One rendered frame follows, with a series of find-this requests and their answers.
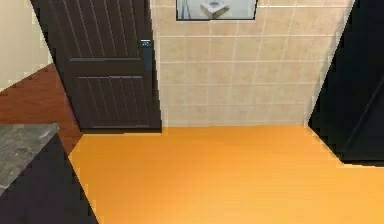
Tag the dark brown room door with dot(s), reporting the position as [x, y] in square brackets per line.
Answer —
[106, 66]

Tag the black cabinet with grey worktop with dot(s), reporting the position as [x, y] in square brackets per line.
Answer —
[30, 173]

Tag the framed wall picture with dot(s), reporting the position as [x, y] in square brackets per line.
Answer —
[216, 9]

